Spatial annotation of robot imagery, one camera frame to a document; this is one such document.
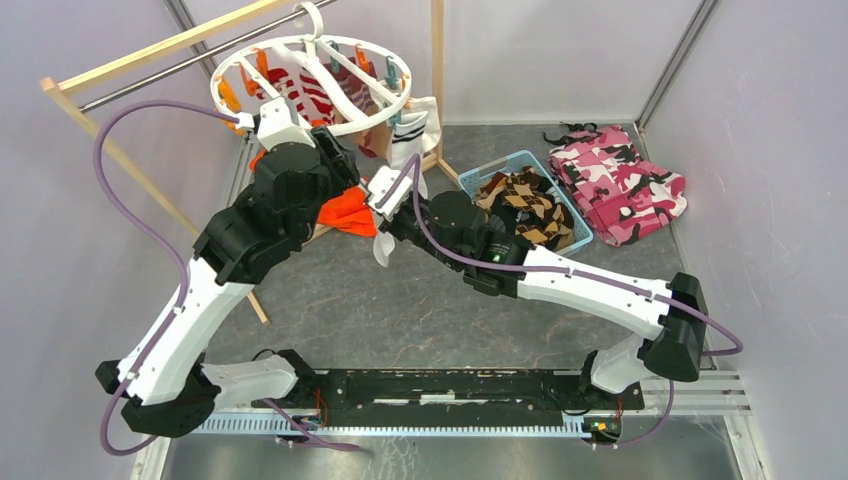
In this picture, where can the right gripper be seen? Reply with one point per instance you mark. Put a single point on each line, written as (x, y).
(392, 224)

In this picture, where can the light blue laundry basket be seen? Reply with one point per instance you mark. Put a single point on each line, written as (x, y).
(471, 180)

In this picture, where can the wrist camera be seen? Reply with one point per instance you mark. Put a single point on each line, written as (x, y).
(275, 124)
(389, 184)

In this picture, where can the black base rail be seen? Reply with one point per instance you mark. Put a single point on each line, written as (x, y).
(454, 401)

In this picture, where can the white round clip hanger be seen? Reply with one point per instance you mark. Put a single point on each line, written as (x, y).
(362, 83)

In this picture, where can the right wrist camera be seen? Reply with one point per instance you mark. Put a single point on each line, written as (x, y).
(389, 184)

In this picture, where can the orange cloth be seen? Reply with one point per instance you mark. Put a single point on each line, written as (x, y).
(348, 212)

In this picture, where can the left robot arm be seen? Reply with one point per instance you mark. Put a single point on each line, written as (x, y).
(169, 390)

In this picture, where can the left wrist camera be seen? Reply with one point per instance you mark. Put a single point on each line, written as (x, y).
(275, 124)

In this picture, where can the metal hanging rod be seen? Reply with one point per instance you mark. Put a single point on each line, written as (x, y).
(204, 57)

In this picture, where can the red white striped sock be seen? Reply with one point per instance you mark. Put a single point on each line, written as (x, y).
(311, 93)

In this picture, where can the tan sock maroon toe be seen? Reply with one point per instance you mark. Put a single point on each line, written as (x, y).
(374, 142)

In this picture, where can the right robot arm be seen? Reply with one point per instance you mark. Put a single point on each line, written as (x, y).
(666, 319)

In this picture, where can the pink camouflage trousers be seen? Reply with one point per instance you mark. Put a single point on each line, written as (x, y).
(622, 196)

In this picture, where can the white sock with black stripes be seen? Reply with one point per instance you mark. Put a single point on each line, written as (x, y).
(417, 131)

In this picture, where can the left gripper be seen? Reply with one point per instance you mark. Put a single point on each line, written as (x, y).
(343, 166)

